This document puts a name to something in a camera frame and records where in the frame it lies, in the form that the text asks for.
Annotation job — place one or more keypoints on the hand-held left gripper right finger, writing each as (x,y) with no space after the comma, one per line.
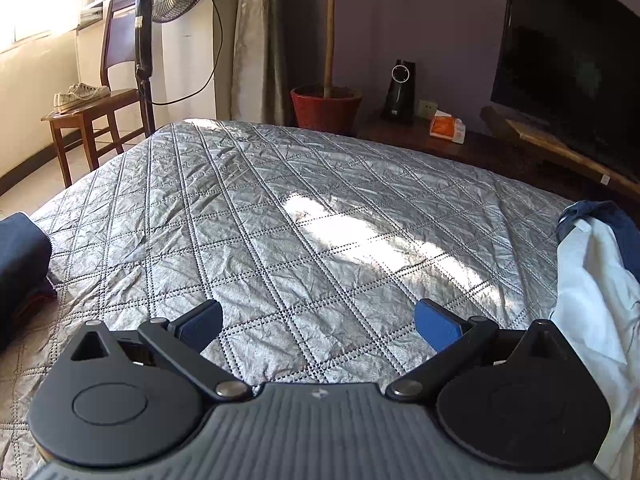
(440,325)

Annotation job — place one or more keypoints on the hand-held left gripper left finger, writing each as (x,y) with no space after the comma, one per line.
(202,322)

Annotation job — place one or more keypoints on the white garment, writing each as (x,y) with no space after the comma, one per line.
(590,300)

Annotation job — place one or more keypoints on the navy blue garment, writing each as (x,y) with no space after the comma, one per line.
(620,230)

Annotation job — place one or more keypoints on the silver quilted table cover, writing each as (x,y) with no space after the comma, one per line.
(300,210)

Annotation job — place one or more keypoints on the dark wooden television stand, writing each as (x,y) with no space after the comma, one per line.
(500,160)

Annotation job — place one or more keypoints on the dark blue folded cloth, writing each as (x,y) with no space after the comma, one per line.
(20,270)

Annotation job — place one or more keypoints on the orange tissue packet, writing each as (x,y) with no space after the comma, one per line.
(445,127)

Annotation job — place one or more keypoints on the light wooden riser board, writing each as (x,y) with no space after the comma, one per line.
(550,142)

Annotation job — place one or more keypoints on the black tabletop device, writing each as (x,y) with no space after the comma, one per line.
(398,100)

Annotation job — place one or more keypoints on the potted tree in red pot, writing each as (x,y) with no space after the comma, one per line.
(325,110)

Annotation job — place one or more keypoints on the white sneaker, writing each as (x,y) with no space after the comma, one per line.
(90,91)
(70,102)

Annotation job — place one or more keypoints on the grey curtain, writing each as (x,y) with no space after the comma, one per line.
(255,60)

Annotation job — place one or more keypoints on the black flat television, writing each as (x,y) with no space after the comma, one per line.
(565,60)

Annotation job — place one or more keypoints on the black standing fan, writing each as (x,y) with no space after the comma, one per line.
(144,30)

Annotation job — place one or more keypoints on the wooden chair with slatted back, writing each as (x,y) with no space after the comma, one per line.
(120,35)

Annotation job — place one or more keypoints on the bright window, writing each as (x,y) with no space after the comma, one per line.
(40,0)

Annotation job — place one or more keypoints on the wall socket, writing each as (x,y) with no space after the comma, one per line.
(426,109)

